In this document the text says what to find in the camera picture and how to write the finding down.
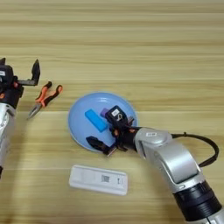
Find blue rectangular block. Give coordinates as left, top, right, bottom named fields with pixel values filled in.
left=84, top=108, right=109, bottom=134

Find left black box white label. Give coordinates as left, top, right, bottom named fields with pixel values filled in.
left=0, top=64, right=15, bottom=86

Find light blue round plate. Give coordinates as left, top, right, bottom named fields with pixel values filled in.
left=67, top=92, right=138, bottom=153

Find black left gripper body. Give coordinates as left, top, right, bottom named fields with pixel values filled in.
left=0, top=80, right=25, bottom=110

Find black box white label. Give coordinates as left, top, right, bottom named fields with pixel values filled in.
left=104, top=105, right=130, bottom=130
left=0, top=64, right=15, bottom=86

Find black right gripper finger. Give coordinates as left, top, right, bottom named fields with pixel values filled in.
left=125, top=115, right=136, bottom=127
left=86, top=135, right=117, bottom=156

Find orange black pliers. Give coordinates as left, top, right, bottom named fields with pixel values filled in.
left=27, top=80, right=64, bottom=120

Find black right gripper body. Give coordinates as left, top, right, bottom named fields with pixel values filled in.
left=108, top=123, right=141, bottom=154

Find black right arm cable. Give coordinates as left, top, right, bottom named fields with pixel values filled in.
left=170, top=132, right=221, bottom=169

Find right black box white label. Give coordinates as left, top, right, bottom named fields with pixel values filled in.
left=104, top=105, right=130, bottom=130

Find white rectangular remote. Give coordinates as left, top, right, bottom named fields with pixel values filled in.
left=68, top=164, right=130, bottom=196

